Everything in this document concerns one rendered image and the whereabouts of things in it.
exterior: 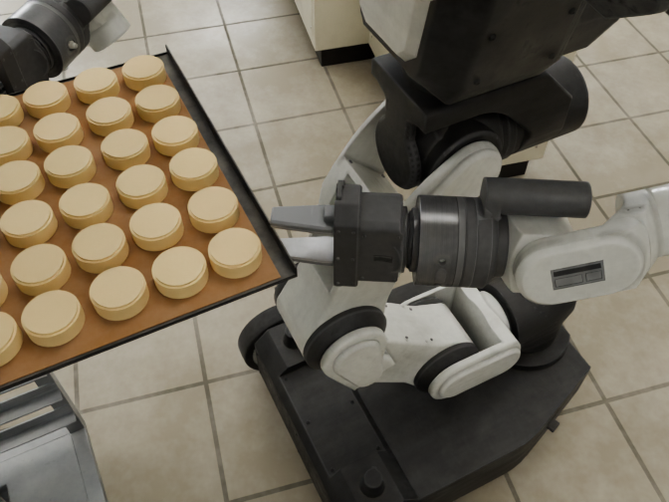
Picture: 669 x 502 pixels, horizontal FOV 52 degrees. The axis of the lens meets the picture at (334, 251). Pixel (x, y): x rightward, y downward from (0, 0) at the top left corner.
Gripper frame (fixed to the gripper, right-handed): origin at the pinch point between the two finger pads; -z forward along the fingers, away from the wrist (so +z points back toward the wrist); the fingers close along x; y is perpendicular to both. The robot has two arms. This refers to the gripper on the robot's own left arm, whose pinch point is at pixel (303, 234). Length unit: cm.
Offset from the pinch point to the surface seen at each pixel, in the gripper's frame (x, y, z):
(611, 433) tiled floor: -96, -27, 65
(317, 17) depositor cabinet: -75, -158, -13
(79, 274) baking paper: -0.7, 5.6, -20.9
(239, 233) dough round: 1.2, 1.3, -6.0
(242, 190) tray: -0.9, -6.4, -7.1
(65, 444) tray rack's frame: -81, -10, -52
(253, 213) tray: -0.9, -3.2, -5.5
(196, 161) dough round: 1.2, -8.3, -12.0
